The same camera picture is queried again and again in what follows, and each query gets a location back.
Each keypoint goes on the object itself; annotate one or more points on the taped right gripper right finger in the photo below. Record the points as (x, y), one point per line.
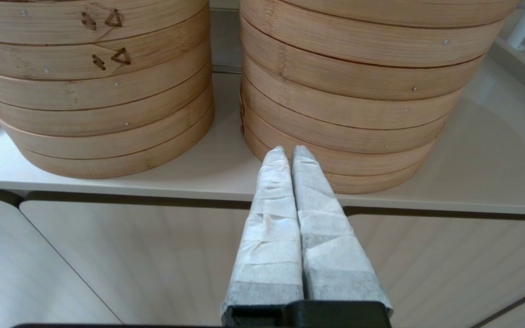
(331, 255)

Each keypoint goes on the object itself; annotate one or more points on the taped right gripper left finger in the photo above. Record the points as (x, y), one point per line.
(271, 246)

